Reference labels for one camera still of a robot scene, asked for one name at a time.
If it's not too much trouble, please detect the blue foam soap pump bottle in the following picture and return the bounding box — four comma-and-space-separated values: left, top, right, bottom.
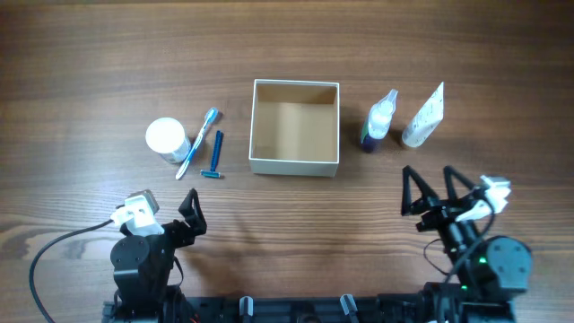
360, 89, 398, 153

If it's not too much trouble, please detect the blue disposable razor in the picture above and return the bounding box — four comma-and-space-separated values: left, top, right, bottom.
200, 130, 224, 179

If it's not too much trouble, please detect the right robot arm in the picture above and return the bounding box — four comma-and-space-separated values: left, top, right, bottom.
401, 166, 533, 322

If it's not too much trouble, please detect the white cardboard box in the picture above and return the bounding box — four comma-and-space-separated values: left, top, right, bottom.
248, 79, 340, 178

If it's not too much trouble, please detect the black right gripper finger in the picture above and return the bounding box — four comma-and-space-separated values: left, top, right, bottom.
401, 166, 439, 216
442, 164, 477, 201

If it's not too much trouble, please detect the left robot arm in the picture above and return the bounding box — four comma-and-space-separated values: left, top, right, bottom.
102, 189, 207, 322

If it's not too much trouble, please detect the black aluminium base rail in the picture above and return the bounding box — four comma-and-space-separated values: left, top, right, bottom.
101, 293, 517, 323

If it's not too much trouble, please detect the white bamboo print lotion tube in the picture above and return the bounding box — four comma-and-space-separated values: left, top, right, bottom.
402, 83, 444, 148

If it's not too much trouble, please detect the cotton swab round container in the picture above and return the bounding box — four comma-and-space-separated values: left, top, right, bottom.
145, 118, 191, 164

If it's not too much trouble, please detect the blue white toothbrush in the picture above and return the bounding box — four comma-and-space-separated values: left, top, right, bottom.
175, 107, 219, 180

